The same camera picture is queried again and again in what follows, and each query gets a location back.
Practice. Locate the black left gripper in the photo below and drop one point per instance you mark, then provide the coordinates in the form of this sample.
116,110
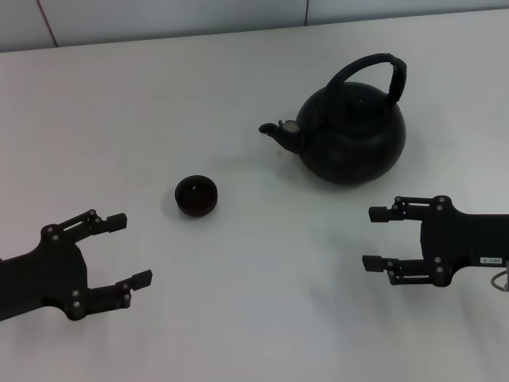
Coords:
47,278

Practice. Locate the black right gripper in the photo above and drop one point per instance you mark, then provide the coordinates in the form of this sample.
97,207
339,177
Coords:
469,238

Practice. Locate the black round teapot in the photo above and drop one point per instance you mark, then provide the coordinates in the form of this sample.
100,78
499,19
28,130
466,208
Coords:
358,147

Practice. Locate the small black teacup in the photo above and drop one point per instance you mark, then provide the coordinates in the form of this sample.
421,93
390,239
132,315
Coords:
196,205

